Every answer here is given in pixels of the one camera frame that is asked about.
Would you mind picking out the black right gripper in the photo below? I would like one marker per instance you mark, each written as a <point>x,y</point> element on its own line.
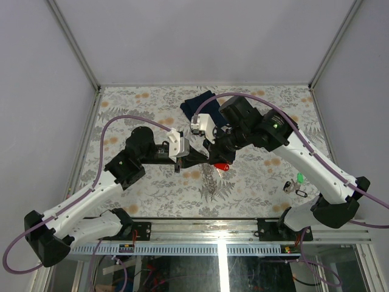
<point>216,153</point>

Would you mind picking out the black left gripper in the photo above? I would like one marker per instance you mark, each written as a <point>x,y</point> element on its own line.
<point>194,158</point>

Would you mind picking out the red key tag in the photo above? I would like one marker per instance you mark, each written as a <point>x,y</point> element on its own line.
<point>222,169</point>

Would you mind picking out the steel disc with keyrings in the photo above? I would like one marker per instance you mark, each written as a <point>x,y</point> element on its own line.
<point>209,186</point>

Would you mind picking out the silver key black tag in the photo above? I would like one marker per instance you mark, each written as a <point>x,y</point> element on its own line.
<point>291,186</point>

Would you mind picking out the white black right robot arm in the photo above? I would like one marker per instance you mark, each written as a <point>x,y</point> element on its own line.
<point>339,192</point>

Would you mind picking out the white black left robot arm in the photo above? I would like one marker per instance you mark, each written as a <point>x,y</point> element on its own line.
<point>53,233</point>

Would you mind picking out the green key tag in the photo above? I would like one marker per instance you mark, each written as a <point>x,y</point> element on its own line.
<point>300,178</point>

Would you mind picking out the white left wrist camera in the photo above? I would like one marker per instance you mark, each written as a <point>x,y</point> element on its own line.
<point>178,145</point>

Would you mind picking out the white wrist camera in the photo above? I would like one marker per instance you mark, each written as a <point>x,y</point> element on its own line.
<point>178,145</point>
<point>203,125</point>

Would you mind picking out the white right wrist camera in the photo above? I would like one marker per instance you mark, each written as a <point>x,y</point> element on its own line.
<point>203,125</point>

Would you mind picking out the aluminium mounting rail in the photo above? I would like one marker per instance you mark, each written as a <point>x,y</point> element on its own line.
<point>245,230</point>

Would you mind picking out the white slotted cable duct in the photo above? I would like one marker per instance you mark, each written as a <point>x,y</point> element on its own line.
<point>148,249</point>

